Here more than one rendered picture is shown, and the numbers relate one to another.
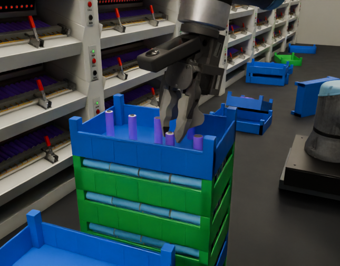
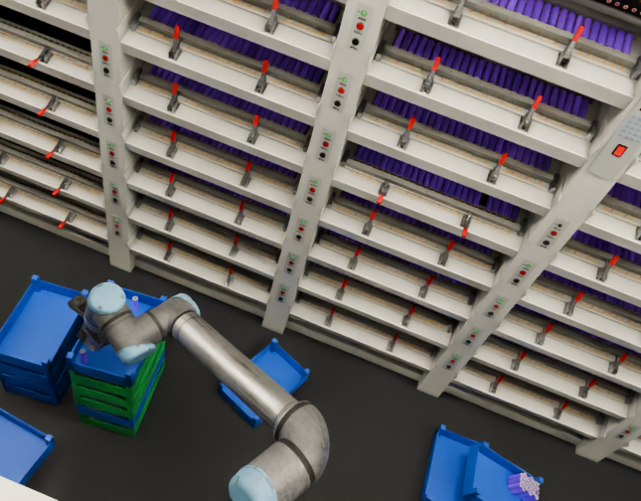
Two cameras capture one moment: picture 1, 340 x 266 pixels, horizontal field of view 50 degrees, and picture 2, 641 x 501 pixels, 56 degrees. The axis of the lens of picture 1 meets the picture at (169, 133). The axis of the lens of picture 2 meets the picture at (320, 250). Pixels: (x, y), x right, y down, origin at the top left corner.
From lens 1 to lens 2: 1.97 m
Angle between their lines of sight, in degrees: 58
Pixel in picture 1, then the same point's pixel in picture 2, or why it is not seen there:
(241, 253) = (162, 452)
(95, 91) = (286, 279)
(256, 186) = not seen: hidden behind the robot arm
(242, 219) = (211, 457)
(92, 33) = (298, 247)
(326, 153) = not seen: outside the picture
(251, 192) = not seen: hidden behind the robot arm
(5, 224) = (182, 279)
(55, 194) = (229, 299)
